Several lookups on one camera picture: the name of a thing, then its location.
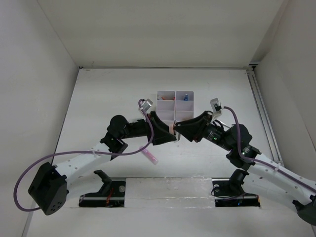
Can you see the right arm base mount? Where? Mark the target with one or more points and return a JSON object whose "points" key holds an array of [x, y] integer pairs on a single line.
{"points": [[228, 192]]}

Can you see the white six-compartment organizer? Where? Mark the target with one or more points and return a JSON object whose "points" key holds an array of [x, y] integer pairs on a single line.
{"points": [[175, 111]]}

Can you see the aluminium rail right side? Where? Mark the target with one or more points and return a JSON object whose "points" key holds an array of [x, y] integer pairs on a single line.
{"points": [[263, 114]]}

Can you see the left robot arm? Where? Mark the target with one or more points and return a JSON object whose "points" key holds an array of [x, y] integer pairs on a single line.
{"points": [[53, 185]]}

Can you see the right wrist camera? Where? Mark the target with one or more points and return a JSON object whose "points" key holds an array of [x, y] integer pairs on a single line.
{"points": [[216, 108]]}

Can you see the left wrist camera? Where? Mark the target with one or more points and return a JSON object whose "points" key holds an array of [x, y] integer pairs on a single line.
{"points": [[145, 105]]}

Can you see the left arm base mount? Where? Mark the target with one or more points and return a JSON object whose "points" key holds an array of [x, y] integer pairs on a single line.
{"points": [[110, 195]]}

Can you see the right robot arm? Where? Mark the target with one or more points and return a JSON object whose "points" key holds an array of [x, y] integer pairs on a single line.
{"points": [[256, 173]]}

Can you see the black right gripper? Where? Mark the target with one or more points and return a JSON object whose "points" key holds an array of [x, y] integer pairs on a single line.
{"points": [[196, 128]]}

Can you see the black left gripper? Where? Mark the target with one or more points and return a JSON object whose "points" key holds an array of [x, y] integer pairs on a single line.
{"points": [[160, 137]]}

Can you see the pink highlighter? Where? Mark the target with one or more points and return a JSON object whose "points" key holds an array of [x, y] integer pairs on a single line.
{"points": [[149, 155]]}

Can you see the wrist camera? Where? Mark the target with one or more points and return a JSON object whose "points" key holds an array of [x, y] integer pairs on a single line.
{"points": [[216, 108], [145, 105]]}

